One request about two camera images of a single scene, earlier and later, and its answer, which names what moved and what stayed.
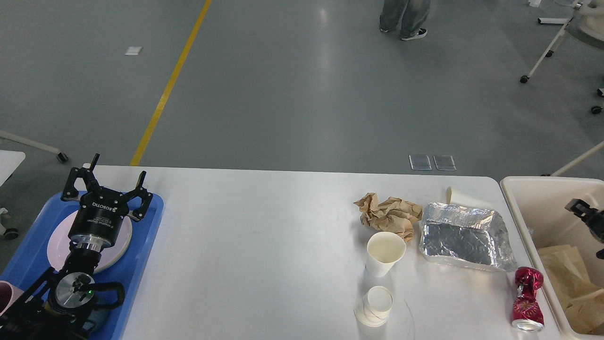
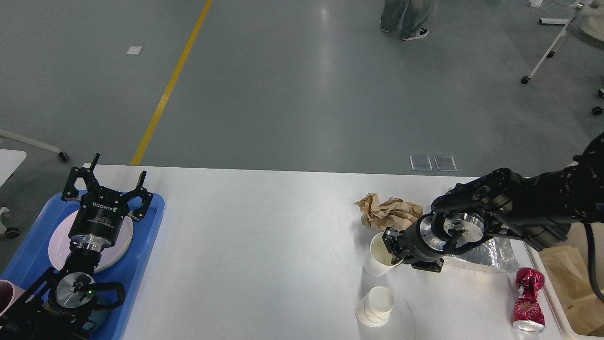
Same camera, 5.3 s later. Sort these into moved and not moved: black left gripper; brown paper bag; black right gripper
Moved: black right gripper
Not moved: brown paper bag; black left gripper
